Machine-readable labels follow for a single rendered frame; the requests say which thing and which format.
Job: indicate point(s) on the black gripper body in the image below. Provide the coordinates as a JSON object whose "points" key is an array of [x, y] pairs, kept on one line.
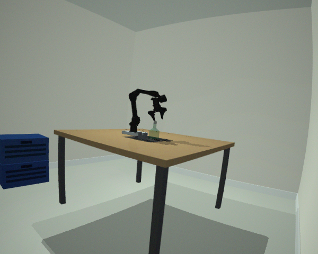
{"points": [[157, 108]]}

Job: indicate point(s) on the green glass bottle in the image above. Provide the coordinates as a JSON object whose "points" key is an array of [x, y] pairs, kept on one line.
{"points": [[154, 132]]}

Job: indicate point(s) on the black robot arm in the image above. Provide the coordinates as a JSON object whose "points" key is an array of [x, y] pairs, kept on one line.
{"points": [[135, 120]]}

